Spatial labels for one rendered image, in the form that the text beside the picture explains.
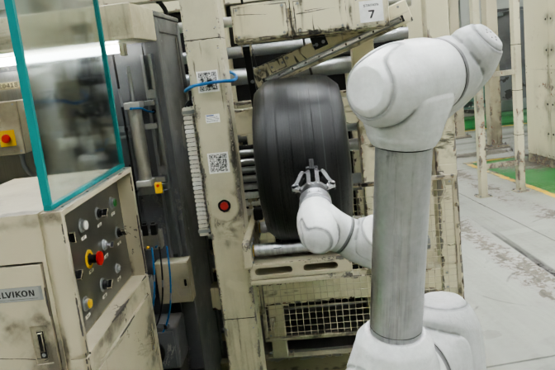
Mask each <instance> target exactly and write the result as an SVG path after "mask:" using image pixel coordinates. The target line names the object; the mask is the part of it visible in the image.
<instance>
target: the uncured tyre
mask: <svg viewBox="0 0 555 370"><path fill-rule="evenodd" d="M252 131H253V146H254V164H255V172H256V178H257V184H258V190H259V200H260V204H261V208H262V212H263V217H264V220H265V224H266V226H267V229H268V232H270V233H271V234H272V235H274V236H275V237H276V238H278V239H279V240H282V241H292V240H300V238H299V234H298V231H297V225H296V218H297V213H298V211H299V201H300V200H299V199H300V193H299V192H297V193H296V194H293V193H292V184H294V183H295V181H296V179H297V177H298V175H299V173H300V171H303V172H305V171H306V167H307V166H309V159H313V160H314V165H317V166H318V169H319V170H321V169H324V170H325V171H326V172H327V174H328V175H329V176H330V178H331V179H332V180H334V181H335V187H336V189H335V190H332V189H329V192H328V193H329V195H330V197H331V202H332V205H334V206H335V207H336V208H338V209H339V210H340V211H342V212H343V213H344V214H346V215H348V216H351V217H353V175H352V164H351V156H350V148H349V134H348V127H347V121H346V115H345V110H344V103H343V99H342V97H341V93H340V90H339V85H338V84H337V83H336V82H335V81H333V80H332V79H331V78H329V77H328V76H326V75H321V74H312V75H305V76H297V77H290V78H275V79H271V80H268V81H267V82H264V83H263V84H262V85H261V86H260V88H259V89H258V90H257V91H256V92H255V93H254V99H253V115H252Z"/></svg>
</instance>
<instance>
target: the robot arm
mask: <svg viewBox="0 0 555 370"><path fill-rule="evenodd" d="M502 53H503V51H502V42H501V41H500V39H499V37H498V36H497V35H496V34H495V33H494V32H493V31H492V30H490V29H489V28H488V27H486V26H484V25H482V24H471V25H468V26H464V27H462V28H460V29H458V30H456V31H455V32H454V33H453V34H452V35H450V36H440V37H437V38H432V39H431V38H424V37H422V38H414V39H407V40H399V41H395V42H392V43H388V44H385V45H382V46H379V47H377V48H376V49H374V50H372V51H370V52H369V53H367V54H366V55H365V56H363V57H362V58H361V59H360V60H359V61H358V62H357V63H356V64H355V65H354V67H353V68H352V70H351V72H350V74H349V77H348V80H347V85H346V95H347V99H348V103H349V106H350V108H351V109H352V111H353V113H354V114H355V116H356V117H357V118H358V119H359V120H360V121H361V122H362V123H363V125H364V127H365V130H366V134H367V137H368V139H369V141H370V142H371V144H372V145H373V146H375V161H374V190H373V215H370V216H367V217H363V218H359V219H358V220H357V219H354V218H353V217H351V216H348V215H346V214H344V213H343V212H342V211H340V210H339V209H338V208H336V207H335V206H334V205H332V202H331V197H330V195H329V193H328V192H329V189H332V190H335V189H336V187H335V181H334V180H332V179H331V178H330V176H329V175H328V174H327V172H326V171H325V170H324V169H321V170H319V169H318V166H317V165H314V160H313V159H309V166H307V167H306V171H305V172H303V171H300V173H299V175H298V177H297V179H296V181H295V183H294V184H292V193H293V194H296V193H297V192H299V193H300V199H299V200H300V201H299V211H298V213H297V218H296V225H297V231H298V234H299V238H300V240H301V242H302V244H303V246H304V247H305V248H306V249H307V250H308V251H310V252H311V253H313V254H324V253H327V252H329V251H332V252H335V253H337V254H339V255H341V256H343V257H344V258H345V259H347V260H349V261H351V262H353V263H356V264H358V265H360V266H363V267H365V268H369V269H371V270H372V276H371V304H370V320H369V321H367V322H366V323H365V324H364V325H362V327H361V328H360V329H359V330H358V332H357V334H356V339H355V341H354V344H353V349H352V352H351V354H350V357H349V360H348V363H347V368H346V369H345V370H486V354H485V346H484V340H483V335H482V330H481V325H480V322H479V320H478V319H477V315H476V313H475V312H474V310H473V309H472V307H471V305H470V304H469V303H468V302H467V301H465V300H464V299H463V298H462V297H461V296H459V295H458V294H456V293H452V292H428V293H426V294H425V272H426V258H427V244H428V230H429V203H430V189H431V174H432V160H433V147H435V146H436V145H437V144H438V142H439V140H440V139H441V137H442V134H443V131H444V127H445V124H446V122H447V119H448V118H449V117H450V116H452V115H453V114H454V113H455V112H457V111H458V110H460V109H461V108H462V107H464V106H465V105H466V104H467V103H468V102H469V101H470V100H471V99H472V98H473V97H474V96H475V95H476V94H477V93H478V92H479V91H480V90H481V89H482V87H483V86H484V85H485V84H486V83H487V82H488V80H489V79H490V78H491V76H492V75H493V73H494V72H495V71H496V68H497V66H498V64H499V62H500V58H501V56H502ZM319 176H321V178H322V179H323V180H324V182H325V184H324V183H322V182H320V178H319ZM311 177H315V182H311ZM305 178H306V183H305V184H304V185H303V186H301V185H302V184H303V181H304V179H305Z"/></svg>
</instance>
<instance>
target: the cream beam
mask: <svg viewBox="0 0 555 370"><path fill-rule="evenodd" d="M362 1H369V0H275V1H268V2H255V3H248V4H241V5H234V6H230V13H231V20H232V27H233V34H234V41H235V44H242V43H249V42H253V43H254V44H257V43H264V42H272V41H279V40H293V38H294V39H300V38H307V37H310V36H317V35H325V36H326V35H333V34H340V33H347V32H355V31H368V30H376V29H382V28H384V27H387V26H389V25H390V17H389V7H388V0H382V3H383V14H384V21H371V22H364V23H360V13H359V3H358V2H362Z"/></svg>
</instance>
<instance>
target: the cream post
mask: <svg viewBox="0 0 555 370"><path fill-rule="evenodd" d="M178 1H179V6H180V12H181V19H182V25H183V36H184V41H185V42H184V43H185V49H186V55H187V66H188V72H189V78H190V85H193V84H196V83H197V75H196V72H200V71H207V70H215V69H217V73H218V80H220V79H230V70H229V63H228V56H227V49H226V43H225V30H224V23H223V16H222V10H221V0H178ZM219 87H220V91H218V92H204V93H199V92H198V87H196V88H192V89H191V91H192V102H193V109H194V115H195V121H196V127H197V138H198V144H199V151H200V157H201V163H202V174H203V180H204V187H205V193H206V204H207V210H208V216H209V223H210V229H211V239H212V247H213V253H214V259H215V266H216V276H217V282H218V289H219V295H220V301H221V313H222V319H223V325H224V331H225V342H226V348H227V355H228V361H229V367H230V370H267V367H266V360H265V353H264V346H263V334H262V327H261V320H260V314H259V301H258V294H257V287H256V286H252V285H251V277H250V271H249V269H245V268H244V257H243V250H242V242H243V239H244V235H245V233H246V230H247V228H248V225H249V222H248V215H247V208H246V201H245V194H244V182H243V175H242V168H241V162H240V149H239V142H238V136H237V129H236V122H235V109H234V103H233V96H232V89H231V83H219ZM211 114H220V121H221V122H214V123H206V115H211ZM227 151H228V157H229V164H230V172H228V173H213V174H210V172H209V166H208V159H207V154H211V153H219V152H227ZM222 202H227V203H228V205H229V207H228V209H227V210H222V209H221V203H222Z"/></svg>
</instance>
